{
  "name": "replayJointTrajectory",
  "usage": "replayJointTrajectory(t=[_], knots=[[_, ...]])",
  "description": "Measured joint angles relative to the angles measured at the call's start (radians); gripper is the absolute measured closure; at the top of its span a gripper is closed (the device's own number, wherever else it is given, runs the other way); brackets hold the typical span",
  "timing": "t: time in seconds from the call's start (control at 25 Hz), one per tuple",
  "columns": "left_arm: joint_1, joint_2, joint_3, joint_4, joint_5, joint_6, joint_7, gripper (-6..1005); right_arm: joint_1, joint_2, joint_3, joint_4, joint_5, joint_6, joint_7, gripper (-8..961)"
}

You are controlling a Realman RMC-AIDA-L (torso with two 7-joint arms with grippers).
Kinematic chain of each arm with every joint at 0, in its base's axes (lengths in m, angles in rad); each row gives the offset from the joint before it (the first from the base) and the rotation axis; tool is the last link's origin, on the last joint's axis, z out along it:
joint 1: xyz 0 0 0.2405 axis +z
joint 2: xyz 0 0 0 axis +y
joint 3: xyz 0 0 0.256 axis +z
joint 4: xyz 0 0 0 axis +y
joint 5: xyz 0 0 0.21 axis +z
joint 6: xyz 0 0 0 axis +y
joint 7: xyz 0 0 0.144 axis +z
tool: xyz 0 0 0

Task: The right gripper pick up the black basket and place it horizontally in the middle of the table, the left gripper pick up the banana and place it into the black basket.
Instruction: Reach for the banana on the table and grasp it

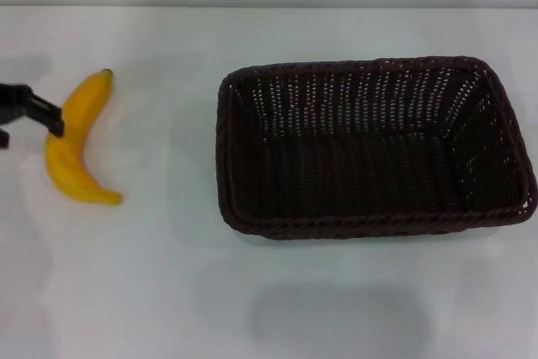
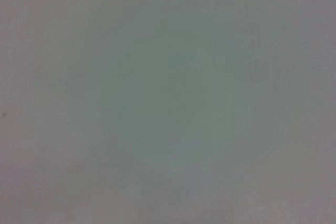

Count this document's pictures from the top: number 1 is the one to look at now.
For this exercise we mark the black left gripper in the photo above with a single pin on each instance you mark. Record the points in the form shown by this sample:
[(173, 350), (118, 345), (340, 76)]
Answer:
[(12, 102)]

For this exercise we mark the black woven rectangular basket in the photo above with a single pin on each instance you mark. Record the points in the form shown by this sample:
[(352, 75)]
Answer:
[(365, 157)]

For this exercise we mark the yellow banana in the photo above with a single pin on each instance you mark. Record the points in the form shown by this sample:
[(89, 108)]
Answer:
[(71, 149)]

